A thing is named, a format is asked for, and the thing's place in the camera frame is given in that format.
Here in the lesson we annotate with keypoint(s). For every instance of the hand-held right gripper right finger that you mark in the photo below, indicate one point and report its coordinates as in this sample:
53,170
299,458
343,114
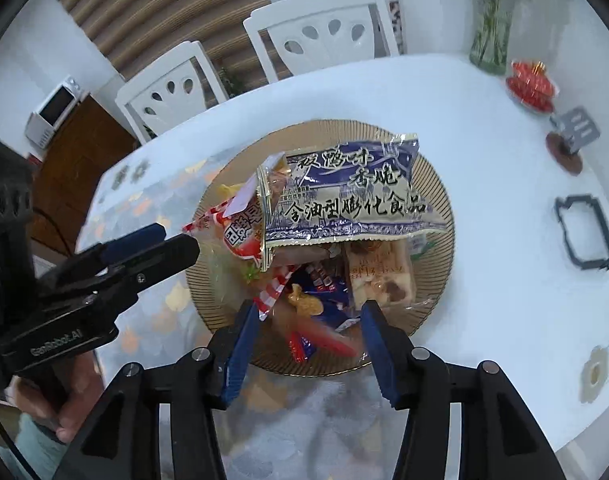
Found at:
382,355

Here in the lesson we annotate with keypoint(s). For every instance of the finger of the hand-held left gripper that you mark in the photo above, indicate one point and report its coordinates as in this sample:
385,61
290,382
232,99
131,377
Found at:
174,252
139,236

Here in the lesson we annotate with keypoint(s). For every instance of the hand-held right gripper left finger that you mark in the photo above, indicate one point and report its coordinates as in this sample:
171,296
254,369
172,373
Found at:
242,355

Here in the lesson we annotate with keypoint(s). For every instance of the small red blue snack packet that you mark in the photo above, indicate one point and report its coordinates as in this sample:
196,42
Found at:
300,347

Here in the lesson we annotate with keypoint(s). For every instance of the red orange snack packet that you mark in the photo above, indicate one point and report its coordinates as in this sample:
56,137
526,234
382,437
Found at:
324,335

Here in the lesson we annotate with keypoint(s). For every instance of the red white striped snack packet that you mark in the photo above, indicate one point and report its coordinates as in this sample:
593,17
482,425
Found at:
239,232
272,292

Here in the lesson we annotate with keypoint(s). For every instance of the clear beige pastry packet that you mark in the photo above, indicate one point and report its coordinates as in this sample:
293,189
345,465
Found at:
379,272

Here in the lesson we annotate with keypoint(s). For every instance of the yellow snack packet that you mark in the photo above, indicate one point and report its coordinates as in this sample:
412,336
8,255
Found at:
229,191

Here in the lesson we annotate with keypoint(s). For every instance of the orange pastry snack packet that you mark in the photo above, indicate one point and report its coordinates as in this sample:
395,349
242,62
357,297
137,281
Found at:
274,180

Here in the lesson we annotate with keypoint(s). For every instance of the large purple cream snack bag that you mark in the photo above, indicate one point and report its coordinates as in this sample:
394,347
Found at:
354,200

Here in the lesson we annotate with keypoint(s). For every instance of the round woven brown tray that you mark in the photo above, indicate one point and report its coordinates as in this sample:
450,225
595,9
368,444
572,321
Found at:
304,132

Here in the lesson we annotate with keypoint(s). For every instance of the person's left hand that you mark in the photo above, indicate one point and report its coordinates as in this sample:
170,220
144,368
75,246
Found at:
82,390

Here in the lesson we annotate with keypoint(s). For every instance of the brown wooden cabinet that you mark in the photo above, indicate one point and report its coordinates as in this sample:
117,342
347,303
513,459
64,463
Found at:
79,170

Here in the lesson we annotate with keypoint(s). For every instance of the white chair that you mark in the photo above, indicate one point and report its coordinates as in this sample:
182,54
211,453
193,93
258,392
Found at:
284,25
149,95

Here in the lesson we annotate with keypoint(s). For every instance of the white microwave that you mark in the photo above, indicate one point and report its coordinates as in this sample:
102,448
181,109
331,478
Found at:
54,110

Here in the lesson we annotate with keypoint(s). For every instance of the green potted plant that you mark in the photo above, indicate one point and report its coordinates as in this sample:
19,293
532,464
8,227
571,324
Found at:
230,82

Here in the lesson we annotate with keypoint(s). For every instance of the grey stand with brown base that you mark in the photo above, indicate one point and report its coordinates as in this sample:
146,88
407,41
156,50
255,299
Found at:
576,127

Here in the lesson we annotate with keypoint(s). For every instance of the red ornament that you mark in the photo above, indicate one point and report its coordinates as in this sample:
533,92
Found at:
529,85

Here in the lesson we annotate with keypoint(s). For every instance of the glass vase with plant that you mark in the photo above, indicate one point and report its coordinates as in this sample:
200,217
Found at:
491,35

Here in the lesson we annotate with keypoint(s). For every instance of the black frame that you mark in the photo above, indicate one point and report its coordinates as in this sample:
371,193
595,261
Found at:
564,230

